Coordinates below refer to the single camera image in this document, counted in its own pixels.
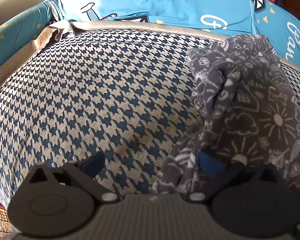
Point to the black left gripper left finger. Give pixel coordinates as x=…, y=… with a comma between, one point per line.
x=82, y=174

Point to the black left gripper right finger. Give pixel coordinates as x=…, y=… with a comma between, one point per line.
x=219, y=178

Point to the grey patterned fleece garment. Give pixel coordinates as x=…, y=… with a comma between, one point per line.
x=247, y=111

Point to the houndstooth sofa cushion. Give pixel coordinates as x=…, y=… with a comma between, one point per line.
x=125, y=92

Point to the blue cartoon print pillow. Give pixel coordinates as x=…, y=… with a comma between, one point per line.
x=225, y=17

